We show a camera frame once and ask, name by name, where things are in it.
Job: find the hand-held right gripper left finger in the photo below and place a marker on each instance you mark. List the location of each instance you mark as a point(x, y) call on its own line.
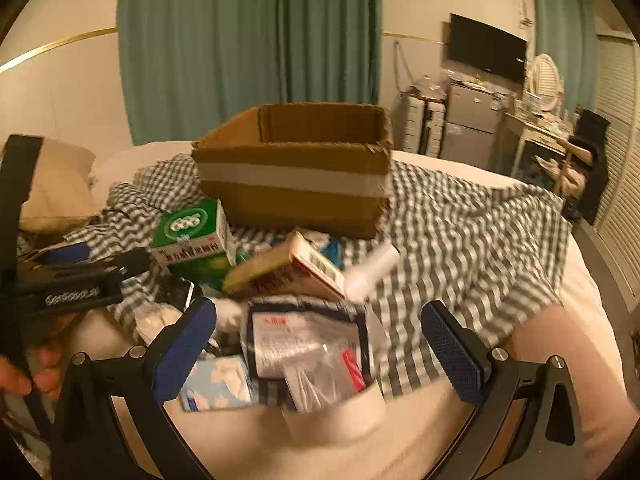
point(185, 345)

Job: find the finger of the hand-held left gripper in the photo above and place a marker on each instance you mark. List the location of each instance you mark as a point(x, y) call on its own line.
point(125, 263)
point(65, 255)

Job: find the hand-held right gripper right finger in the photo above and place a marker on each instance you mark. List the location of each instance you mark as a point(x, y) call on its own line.
point(452, 355)

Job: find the green medicine box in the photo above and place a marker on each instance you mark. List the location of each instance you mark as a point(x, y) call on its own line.
point(195, 240)

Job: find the clear bag with papers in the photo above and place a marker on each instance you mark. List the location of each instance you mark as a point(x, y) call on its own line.
point(300, 340)

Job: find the brown cardboard box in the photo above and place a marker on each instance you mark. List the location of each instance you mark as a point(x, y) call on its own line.
point(290, 210)

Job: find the person's left hand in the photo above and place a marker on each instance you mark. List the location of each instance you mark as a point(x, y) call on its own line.
point(15, 377)

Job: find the blue white tissue pack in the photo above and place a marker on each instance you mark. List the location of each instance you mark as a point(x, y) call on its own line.
point(220, 385)

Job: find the beige pillow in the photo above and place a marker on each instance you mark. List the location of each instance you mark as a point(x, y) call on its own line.
point(60, 185)

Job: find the grey white checked cloth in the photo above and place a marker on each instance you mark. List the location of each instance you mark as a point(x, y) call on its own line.
point(450, 240)

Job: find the white tube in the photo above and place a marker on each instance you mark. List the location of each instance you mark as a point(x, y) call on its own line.
point(372, 270)

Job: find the yellow red medicine box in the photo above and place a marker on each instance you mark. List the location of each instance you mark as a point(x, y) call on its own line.
point(280, 265)

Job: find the person's right leg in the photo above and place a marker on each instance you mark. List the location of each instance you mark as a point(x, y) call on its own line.
point(575, 385)

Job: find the silver fridge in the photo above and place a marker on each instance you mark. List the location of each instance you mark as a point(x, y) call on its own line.
point(470, 125)

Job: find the white dressing table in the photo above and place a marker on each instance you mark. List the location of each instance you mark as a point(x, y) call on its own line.
point(540, 135)

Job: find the white ribbed suitcase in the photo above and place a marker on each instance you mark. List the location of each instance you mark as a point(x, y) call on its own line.
point(415, 120)

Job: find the black garment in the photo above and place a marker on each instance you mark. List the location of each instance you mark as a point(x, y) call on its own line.
point(592, 160)

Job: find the wooden chair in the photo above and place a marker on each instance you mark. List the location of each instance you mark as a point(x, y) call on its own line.
point(575, 147)

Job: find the wide green curtain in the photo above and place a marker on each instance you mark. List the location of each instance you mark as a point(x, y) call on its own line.
point(225, 35)

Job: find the white louvered wardrobe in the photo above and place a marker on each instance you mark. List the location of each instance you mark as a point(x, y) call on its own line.
point(620, 160)

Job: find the white oval mirror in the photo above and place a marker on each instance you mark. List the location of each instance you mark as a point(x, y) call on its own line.
point(547, 80)

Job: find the narrow green curtain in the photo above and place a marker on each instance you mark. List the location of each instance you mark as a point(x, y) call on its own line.
point(560, 30)

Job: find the black wall television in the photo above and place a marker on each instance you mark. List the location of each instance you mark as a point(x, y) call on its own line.
point(487, 47)

